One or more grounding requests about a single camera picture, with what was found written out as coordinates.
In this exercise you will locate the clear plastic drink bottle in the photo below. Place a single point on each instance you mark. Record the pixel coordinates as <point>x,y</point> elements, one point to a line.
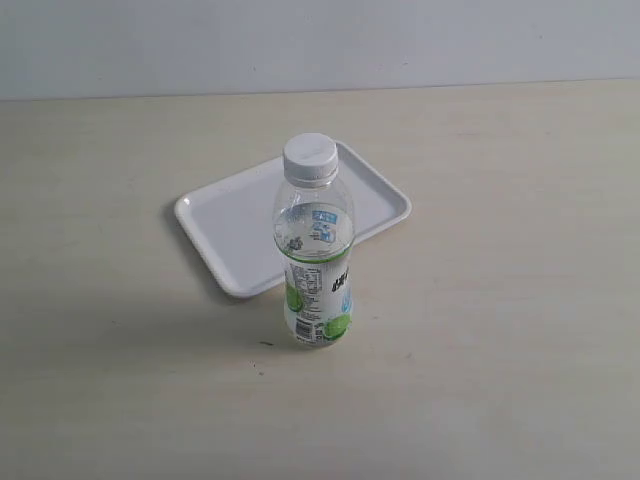
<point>314,232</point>

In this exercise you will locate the white rectangular plastic tray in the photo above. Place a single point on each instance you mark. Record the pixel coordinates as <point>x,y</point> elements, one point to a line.
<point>229,222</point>

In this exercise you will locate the white bottle cap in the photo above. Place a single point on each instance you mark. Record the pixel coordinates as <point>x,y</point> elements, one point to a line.
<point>310,159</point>

